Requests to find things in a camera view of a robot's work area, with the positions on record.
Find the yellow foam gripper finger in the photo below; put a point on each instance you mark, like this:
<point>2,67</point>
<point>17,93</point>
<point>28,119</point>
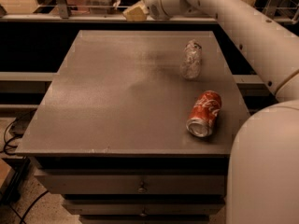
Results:
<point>136,13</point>

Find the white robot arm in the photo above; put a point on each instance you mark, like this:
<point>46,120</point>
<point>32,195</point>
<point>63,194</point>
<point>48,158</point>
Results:
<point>263,173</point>

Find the metal railing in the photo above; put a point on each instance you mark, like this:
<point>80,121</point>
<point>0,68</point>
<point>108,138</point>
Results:
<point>285,11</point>

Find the crushed clear plastic bottle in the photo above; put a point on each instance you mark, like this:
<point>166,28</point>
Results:
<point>191,66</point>

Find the grey drawer cabinet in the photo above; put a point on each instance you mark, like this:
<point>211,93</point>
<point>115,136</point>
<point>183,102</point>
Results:
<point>115,114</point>

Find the red coca-cola can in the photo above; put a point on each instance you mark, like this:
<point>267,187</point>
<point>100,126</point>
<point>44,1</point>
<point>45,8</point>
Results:
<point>204,113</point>

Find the top drawer knob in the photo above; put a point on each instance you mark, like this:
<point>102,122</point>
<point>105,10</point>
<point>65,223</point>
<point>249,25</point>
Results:
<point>142,187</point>

